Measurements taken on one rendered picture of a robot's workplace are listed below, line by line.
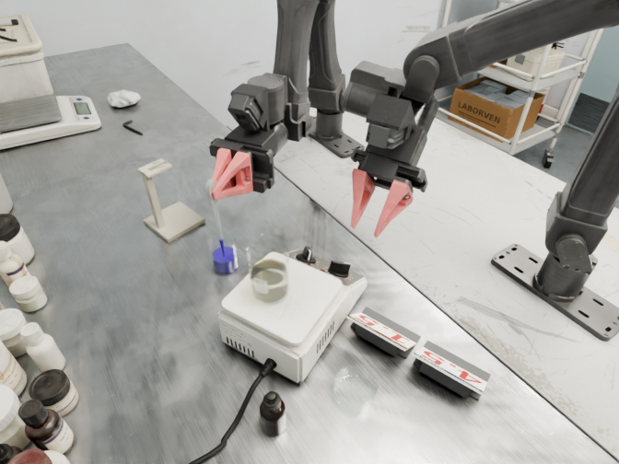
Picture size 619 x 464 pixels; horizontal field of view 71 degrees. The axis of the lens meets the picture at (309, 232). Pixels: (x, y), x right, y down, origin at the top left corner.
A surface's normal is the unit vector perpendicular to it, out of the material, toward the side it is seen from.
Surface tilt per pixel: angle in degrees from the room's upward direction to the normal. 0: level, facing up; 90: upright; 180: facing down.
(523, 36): 93
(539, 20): 87
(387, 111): 41
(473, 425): 0
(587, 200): 77
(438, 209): 0
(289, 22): 73
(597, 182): 87
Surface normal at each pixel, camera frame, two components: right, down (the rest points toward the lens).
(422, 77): -0.41, 0.59
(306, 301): 0.01, -0.76
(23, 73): 0.53, 0.59
